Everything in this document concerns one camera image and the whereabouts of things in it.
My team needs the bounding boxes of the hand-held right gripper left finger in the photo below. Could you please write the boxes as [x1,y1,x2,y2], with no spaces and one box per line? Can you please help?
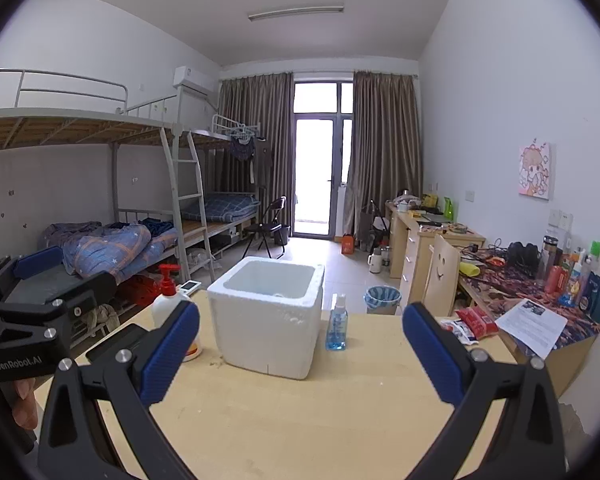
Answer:
[35,300,201,480]

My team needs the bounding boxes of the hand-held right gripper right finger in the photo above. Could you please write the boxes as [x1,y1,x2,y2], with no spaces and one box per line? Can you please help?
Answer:
[402,302,568,480]

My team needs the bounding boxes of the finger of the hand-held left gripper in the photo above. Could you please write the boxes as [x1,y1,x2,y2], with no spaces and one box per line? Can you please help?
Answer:
[0,246,65,306]
[0,271,118,333]

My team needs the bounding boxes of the white foam box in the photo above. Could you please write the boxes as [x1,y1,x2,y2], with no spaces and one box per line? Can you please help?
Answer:
[207,256,326,381]

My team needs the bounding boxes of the person's left hand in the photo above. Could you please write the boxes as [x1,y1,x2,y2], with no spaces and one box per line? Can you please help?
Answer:
[12,377,39,431]

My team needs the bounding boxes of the white snack packet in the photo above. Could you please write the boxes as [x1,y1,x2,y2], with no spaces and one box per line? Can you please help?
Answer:
[442,319,480,346]

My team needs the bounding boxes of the lotion bottle with red pump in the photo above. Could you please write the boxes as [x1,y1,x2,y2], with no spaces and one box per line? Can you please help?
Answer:
[151,264,203,361]

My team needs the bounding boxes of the blue star quilt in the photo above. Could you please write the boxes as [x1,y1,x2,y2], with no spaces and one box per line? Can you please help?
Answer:
[42,220,178,278]

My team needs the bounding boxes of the large red snack packet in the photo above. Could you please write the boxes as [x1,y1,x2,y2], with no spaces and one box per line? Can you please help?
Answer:
[455,306,500,339]

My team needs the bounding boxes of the black phone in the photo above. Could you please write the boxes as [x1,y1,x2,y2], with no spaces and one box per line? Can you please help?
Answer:
[85,322,148,361]

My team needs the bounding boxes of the blue trash bin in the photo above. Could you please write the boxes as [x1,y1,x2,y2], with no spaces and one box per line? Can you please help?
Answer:
[364,285,402,316]

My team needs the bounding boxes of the wooden chair with smiley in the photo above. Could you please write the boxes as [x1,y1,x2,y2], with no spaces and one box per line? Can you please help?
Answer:
[422,233,462,317]

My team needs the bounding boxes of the blue spray bottle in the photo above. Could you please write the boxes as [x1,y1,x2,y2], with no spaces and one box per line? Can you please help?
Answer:
[326,294,348,352]

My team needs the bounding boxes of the wooden desk with drawers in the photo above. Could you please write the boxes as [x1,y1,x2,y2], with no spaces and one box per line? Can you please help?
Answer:
[384,201,487,301]

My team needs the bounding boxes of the printed paper sheet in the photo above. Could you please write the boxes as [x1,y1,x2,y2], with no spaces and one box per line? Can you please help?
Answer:
[495,298,568,359]

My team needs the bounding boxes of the black headphones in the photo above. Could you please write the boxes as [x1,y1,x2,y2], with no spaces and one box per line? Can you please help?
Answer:
[507,241,541,276]

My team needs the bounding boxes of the grey metal bunk bed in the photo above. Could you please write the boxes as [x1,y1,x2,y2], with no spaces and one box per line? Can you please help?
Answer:
[0,70,216,311]
[190,114,263,256]

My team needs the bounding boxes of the grey bunk bed ladder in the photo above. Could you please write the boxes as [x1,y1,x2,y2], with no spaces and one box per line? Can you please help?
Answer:
[160,127,216,283]

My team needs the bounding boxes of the desk with patterned cover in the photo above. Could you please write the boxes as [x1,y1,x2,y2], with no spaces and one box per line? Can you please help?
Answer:
[457,255,600,398]

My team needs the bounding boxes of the blue plaid bedding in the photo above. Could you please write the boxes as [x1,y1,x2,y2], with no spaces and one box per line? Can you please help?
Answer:
[182,194,262,223]

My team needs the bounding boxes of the black folding chair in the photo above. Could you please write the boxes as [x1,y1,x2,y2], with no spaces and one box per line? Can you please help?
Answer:
[241,196,287,260]

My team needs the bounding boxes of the row of toiletry bottles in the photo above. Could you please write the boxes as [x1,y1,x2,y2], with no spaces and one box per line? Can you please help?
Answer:
[537,232,600,325]

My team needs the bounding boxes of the brown curtain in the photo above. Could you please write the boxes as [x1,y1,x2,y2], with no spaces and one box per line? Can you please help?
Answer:
[342,70,423,241]
[219,72,296,211]

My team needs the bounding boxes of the hanging dark clothes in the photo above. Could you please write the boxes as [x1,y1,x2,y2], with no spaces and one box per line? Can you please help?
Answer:
[228,135,273,186]

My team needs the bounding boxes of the glass balcony door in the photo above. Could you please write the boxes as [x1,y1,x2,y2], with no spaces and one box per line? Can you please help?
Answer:
[292,79,355,238]

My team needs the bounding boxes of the white air conditioner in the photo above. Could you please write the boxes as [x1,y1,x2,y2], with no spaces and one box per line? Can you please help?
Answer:
[173,65,215,93]

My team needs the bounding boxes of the ceiling tube light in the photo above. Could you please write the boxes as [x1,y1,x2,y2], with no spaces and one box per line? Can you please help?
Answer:
[247,6,345,22]

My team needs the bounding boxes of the white wall socket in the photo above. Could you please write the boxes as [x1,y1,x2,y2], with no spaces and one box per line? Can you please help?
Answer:
[547,209,574,231]

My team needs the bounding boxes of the pink cartoon wall poster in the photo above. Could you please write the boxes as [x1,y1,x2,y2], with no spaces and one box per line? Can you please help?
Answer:
[518,141,552,201]

